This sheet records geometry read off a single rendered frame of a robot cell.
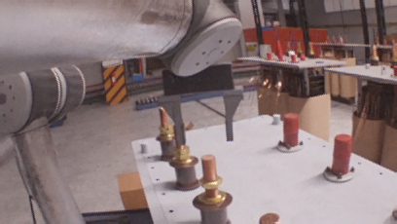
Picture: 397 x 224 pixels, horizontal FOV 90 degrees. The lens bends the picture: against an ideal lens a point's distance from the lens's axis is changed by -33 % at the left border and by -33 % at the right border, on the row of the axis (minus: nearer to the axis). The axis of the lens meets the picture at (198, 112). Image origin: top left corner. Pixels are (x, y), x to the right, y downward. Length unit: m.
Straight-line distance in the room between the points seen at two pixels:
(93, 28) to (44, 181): 0.43
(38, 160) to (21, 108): 0.11
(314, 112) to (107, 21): 3.01
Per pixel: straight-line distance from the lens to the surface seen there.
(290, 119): 1.07
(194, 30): 0.29
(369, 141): 2.34
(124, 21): 0.21
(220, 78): 0.52
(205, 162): 0.58
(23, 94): 0.51
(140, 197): 1.93
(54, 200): 0.58
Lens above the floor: 1.80
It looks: 14 degrees down
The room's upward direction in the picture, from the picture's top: 7 degrees counter-clockwise
